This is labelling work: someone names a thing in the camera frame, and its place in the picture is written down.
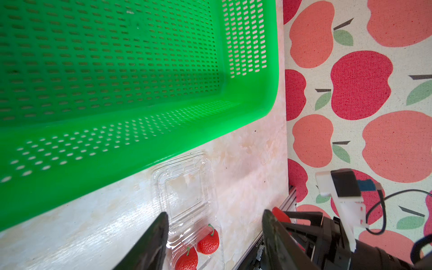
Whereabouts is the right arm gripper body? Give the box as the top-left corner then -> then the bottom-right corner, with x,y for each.
289,216 -> 352,270

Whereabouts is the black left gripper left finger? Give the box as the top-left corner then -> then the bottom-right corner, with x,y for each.
114,212 -> 169,270

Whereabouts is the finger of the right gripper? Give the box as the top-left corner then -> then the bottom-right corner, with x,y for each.
285,211 -> 324,226

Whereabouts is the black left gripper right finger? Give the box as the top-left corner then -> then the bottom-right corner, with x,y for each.
268,211 -> 318,270

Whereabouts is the strawberry basket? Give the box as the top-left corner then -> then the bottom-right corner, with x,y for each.
272,207 -> 291,223
174,247 -> 199,270

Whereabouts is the strawberry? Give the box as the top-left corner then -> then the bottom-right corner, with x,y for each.
197,223 -> 220,255

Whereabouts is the clear clamshell container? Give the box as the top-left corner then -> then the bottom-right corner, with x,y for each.
152,151 -> 225,270

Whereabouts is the green plastic basket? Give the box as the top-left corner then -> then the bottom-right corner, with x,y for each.
1,1 -> 279,230

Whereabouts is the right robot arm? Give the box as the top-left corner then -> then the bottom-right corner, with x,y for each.
262,209 -> 432,270

